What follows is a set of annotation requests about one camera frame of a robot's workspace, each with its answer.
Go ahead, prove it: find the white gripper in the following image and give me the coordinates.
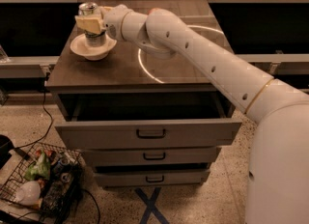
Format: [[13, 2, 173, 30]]
[[74, 5, 129, 41]]

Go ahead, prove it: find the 7up soda can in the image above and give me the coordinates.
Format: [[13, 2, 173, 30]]
[[75, 2, 106, 47]]

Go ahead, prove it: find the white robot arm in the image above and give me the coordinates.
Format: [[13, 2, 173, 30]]
[[75, 5, 309, 224]]

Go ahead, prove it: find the white paper bowl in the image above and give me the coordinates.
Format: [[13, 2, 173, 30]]
[[70, 34, 117, 61]]

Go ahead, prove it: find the dark can in basket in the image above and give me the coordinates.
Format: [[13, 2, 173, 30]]
[[52, 157, 70, 177]]

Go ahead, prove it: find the red apple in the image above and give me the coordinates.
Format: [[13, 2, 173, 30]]
[[149, 8, 159, 14]]

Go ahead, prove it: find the grey drawer cabinet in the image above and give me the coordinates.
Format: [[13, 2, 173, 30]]
[[44, 0, 243, 189]]

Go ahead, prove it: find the top grey drawer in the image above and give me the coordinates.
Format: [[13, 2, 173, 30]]
[[55, 118, 241, 150]]

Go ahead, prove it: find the grey drawer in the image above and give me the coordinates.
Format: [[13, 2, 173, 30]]
[[55, 118, 241, 150], [94, 169, 210, 187], [82, 146, 221, 167]]

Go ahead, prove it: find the middle grey drawer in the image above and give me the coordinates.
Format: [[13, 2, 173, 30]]
[[82, 146, 221, 167]]

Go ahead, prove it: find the green chip bag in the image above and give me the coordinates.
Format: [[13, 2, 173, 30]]
[[24, 151, 51, 181]]

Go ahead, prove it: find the bottom grey drawer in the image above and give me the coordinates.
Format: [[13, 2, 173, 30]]
[[94, 169, 210, 187]]

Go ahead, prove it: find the white round object in basket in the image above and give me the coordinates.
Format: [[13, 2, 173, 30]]
[[15, 181, 41, 206]]

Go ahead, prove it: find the black power cable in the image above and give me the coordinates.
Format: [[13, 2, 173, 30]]
[[14, 72, 54, 151]]

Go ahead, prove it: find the black wire basket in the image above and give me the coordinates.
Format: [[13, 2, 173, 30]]
[[0, 143, 82, 224]]

